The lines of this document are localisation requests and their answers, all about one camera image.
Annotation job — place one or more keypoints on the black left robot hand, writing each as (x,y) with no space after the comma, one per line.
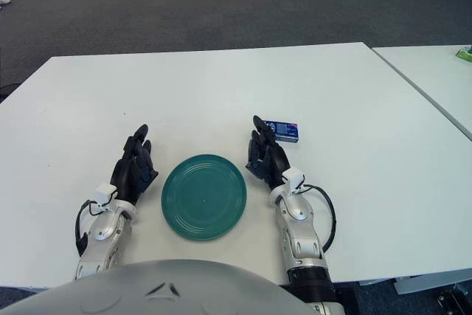
(127,175)

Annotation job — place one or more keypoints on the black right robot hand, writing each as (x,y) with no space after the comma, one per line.
(273,162)

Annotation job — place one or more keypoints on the blue gum box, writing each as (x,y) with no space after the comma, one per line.
(287,131)

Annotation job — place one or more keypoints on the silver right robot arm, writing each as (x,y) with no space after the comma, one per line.
(298,230)

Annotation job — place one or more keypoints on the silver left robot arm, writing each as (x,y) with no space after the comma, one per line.
(103,228)

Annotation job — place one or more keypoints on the green round plate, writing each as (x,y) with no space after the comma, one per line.
(204,198)

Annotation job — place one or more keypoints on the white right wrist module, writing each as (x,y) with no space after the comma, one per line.
(293,176)

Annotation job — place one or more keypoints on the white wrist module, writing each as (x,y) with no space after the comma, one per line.
(293,176)
(105,191)

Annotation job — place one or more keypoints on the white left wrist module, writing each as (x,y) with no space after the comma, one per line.
(105,191)

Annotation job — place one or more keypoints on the grey robot torso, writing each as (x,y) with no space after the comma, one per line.
(155,293)

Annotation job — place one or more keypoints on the person with white shoes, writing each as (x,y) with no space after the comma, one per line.
(3,1)

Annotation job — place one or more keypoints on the green package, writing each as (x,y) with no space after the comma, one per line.
(464,54)

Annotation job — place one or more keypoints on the black stand foot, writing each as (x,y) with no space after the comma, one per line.
(455,302)

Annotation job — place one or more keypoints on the white table frame beam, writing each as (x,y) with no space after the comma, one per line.
(424,284)

